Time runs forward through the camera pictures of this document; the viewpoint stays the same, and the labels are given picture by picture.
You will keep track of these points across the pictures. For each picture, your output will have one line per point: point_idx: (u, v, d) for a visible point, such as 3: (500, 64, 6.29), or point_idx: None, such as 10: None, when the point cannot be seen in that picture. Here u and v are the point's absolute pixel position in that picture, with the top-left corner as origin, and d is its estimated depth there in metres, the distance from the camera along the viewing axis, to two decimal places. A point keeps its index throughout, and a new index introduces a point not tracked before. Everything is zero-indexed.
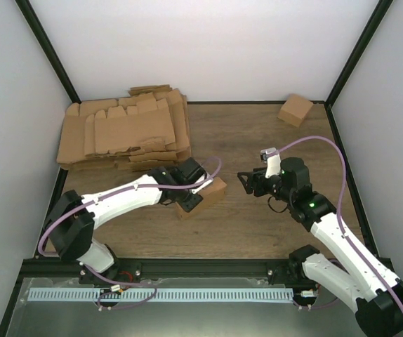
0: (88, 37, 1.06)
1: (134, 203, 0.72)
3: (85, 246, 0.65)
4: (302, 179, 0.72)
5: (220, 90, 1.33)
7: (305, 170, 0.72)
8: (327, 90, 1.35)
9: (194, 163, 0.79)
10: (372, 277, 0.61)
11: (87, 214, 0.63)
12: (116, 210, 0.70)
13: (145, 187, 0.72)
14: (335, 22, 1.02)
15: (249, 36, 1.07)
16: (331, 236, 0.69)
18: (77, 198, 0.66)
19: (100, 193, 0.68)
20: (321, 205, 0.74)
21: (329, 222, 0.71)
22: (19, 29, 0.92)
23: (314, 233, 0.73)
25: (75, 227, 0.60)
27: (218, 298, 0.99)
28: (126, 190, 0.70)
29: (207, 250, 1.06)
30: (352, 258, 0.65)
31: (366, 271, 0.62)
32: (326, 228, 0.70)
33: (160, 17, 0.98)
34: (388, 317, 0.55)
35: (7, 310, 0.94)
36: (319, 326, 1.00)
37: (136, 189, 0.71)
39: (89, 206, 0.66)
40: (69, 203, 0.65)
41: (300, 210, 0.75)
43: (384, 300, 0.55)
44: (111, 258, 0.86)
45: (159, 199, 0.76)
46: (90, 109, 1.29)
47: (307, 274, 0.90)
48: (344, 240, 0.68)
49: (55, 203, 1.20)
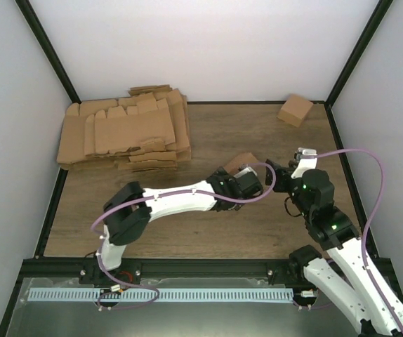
0: (88, 37, 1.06)
1: (188, 206, 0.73)
3: (133, 236, 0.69)
4: (326, 198, 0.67)
5: (220, 90, 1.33)
7: (331, 188, 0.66)
8: (327, 91, 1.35)
9: (251, 179, 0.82)
10: (387, 315, 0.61)
11: (144, 208, 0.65)
12: (172, 209, 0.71)
13: (202, 194, 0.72)
14: (336, 22, 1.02)
15: (249, 36, 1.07)
16: (351, 265, 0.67)
18: (139, 190, 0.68)
19: (161, 190, 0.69)
20: (343, 225, 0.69)
21: (350, 249, 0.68)
22: (19, 29, 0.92)
23: (332, 255, 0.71)
25: (135, 218, 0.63)
27: (218, 298, 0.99)
28: (185, 192, 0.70)
29: (207, 250, 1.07)
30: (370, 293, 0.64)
31: (383, 307, 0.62)
32: (347, 256, 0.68)
33: (160, 17, 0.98)
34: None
35: (8, 311, 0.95)
36: (321, 326, 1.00)
37: (194, 194, 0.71)
39: (149, 201, 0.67)
40: (130, 194, 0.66)
41: (319, 229, 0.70)
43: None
44: (119, 261, 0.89)
45: (210, 207, 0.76)
46: (90, 109, 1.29)
47: (308, 278, 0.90)
48: (364, 271, 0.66)
49: (55, 203, 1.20)
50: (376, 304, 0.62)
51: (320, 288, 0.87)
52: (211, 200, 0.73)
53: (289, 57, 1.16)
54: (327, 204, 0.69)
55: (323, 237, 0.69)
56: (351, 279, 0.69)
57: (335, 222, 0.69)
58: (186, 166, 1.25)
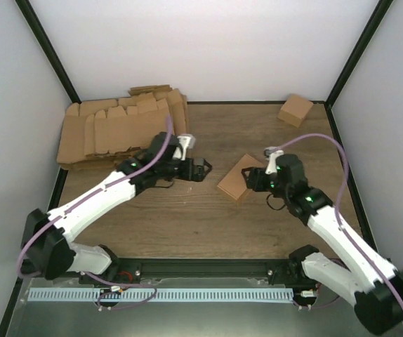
0: (88, 37, 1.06)
1: (107, 204, 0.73)
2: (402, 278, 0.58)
3: (66, 260, 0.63)
4: (297, 174, 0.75)
5: (220, 90, 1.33)
7: (299, 165, 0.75)
8: (327, 90, 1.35)
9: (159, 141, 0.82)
10: (368, 269, 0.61)
11: (57, 229, 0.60)
12: (90, 217, 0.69)
13: (114, 186, 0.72)
14: (335, 22, 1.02)
15: (248, 36, 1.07)
16: (327, 228, 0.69)
18: (44, 215, 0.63)
19: (67, 205, 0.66)
20: (319, 199, 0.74)
21: (326, 214, 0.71)
22: (19, 30, 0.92)
23: (312, 226, 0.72)
25: (48, 246, 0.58)
27: (218, 298, 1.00)
28: (93, 194, 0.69)
29: (207, 250, 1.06)
30: (348, 250, 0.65)
31: (364, 262, 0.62)
32: (322, 221, 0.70)
33: (159, 17, 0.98)
34: (386, 309, 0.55)
35: (8, 309, 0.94)
36: (320, 326, 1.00)
37: (104, 191, 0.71)
39: (57, 221, 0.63)
40: (36, 223, 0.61)
41: (297, 204, 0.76)
43: (380, 291, 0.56)
44: (106, 259, 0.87)
45: (133, 194, 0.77)
46: (90, 109, 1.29)
47: (307, 272, 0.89)
48: (340, 231, 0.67)
49: (55, 203, 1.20)
50: (356, 260, 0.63)
51: (321, 279, 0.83)
52: (126, 185, 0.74)
53: (289, 57, 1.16)
54: (301, 180, 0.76)
55: (300, 211, 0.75)
56: (332, 245, 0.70)
57: (309, 194, 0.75)
58: None
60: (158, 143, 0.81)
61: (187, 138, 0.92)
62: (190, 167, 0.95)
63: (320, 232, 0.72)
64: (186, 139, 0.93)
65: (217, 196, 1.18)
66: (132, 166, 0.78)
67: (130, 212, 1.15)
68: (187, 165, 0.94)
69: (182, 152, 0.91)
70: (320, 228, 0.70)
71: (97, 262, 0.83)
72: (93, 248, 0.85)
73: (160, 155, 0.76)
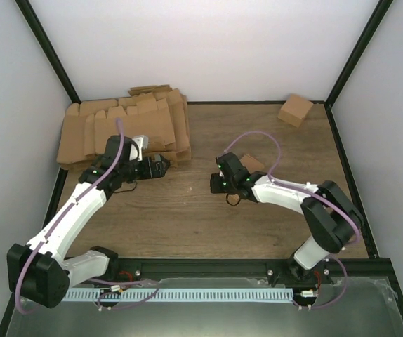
0: (88, 37, 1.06)
1: (84, 215, 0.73)
2: (325, 187, 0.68)
3: (64, 281, 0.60)
4: (234, 163, 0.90)
5: (220, 90, 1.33)
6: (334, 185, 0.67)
7: (232, 156, 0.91)
8: (327, 90, 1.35)
9: (113, 143, 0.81)
10: (298, 194, 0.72)
11: (45, 256, 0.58)
12: (71, 234, 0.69)
13: (84, 196, 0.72)
14: (335, 22, 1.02)
15: (248, 36, 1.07)
16: (265, 189, 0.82)
18: (24, 248, 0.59)
19: (44, 230, 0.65)
20: (254, 176, 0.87)
21: (260, 181, 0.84)
22: (18, 29, 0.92)
23: (259, 198, 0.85)
25: (40, 274, 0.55)
27: (218, 298, 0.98)
28: (68, 210, 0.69)
29: (207, 250, 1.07)
30: (281, 193, 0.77)
31: (293, 193, 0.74)
32: (260, 187, 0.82)
33: (159, 17, 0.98)
34: (322, 215, 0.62)
35: (9, 308, 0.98)
36: (321, 326, 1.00)
37: (77, 203, 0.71)
39: (41, 248, 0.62)
40: (18, 259, 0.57)
41: (243, 188, 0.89)
43: (311, 203, 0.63)
44: (102, 262, 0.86)
45: (105, 197, 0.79)
46: (90, 109, 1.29)
47: (307, 265, 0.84)
48: (273, 184, 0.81)
49: (55, 203, 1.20)
50: (288, 194, 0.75)
51: (310, 258, 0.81)
52: (95, 192, 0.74)
53: (289, 57, 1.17)
54: (239, 168, 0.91)
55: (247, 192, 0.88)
56: (274, 201, 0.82)
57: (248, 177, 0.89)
58: (186, 166, 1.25)
60: (112, 144, 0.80)
61: (140, 139, 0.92)
62: (149, 166, 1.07)
63: (265, 197, 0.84)
64: (139, 140, 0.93)
65: (217, 196, 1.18)
66: (94, 173, 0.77)
67: (130, 212, 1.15)
68: (145, 162, 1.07)
69: (137, 149, 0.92)
70: (262, 193, 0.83)
71: (93, 267, 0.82)
72: (85, 255, 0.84)
73: (119, 154, 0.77)
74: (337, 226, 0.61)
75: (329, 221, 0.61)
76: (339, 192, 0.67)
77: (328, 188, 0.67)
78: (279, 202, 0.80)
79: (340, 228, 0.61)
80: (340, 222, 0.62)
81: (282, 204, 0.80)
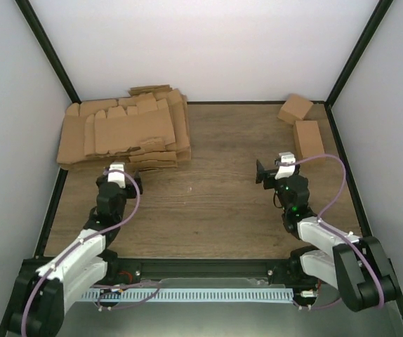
0: (87, 38, 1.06)
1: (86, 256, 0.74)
2: (368, 243, 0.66)
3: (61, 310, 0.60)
4: (301, 199, 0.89)
5: (219, 90, 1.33)
6: (379, 244, 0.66)
7: (306, 193, 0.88)
8: (327, 90, 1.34)
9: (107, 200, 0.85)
10: (335, 239, 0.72)
11: (53, 281, 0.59)
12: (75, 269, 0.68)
13: (91, 237, 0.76)
14: (335, 22, 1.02)
15: (248, 37, 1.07)
16: (310, 225, 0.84)
18: (34, 273, 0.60)
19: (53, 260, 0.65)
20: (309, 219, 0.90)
21: (308, 220, 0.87)
22: (20, 30, 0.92)
23: (302, 234, 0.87)
25: (47, 298, 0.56)
27: (218, 298, 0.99)
28: (76, 246, 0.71)
29: (207, 250, 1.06)
30: (321, 233, 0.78)
31: (333, 236, 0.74)
32: (306, 222, 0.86)
33: (157, 15, 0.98)
34: (353, 265, 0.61)
35: None
36: (319, 326, 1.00)
37: (83, 243, 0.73)
39: (50, 274, 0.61)
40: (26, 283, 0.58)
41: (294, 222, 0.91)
43: (344, 250, 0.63)
44: (96, 276, 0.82)
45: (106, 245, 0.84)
46: (91, 109, 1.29)
47: (305, 269, 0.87)
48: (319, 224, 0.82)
49: (55, 203, 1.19)
50: (327, 236, 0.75)
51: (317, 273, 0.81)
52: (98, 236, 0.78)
53: (289, 57, 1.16)
54: (279, 159, 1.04)
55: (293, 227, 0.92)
56: (314, 243, 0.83)
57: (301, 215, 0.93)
58: (186, 166, 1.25)
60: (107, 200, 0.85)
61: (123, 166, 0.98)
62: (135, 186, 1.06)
63: (307, 235, 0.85)
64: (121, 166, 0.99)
65: (217, 196, 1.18)
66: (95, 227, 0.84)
67: (130, 212, 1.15)
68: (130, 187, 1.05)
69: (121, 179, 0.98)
70: (305, 229, 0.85)
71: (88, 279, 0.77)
72: None
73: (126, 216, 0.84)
74: (362, 283, 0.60)
75: (357, 275, 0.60)
76: (380, 252, 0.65)
77: (369, 243, 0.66)
78: (319, 243, 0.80)
79: (368, 288, 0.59)
80: (368, 281, 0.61)
81: (320, 246, 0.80)
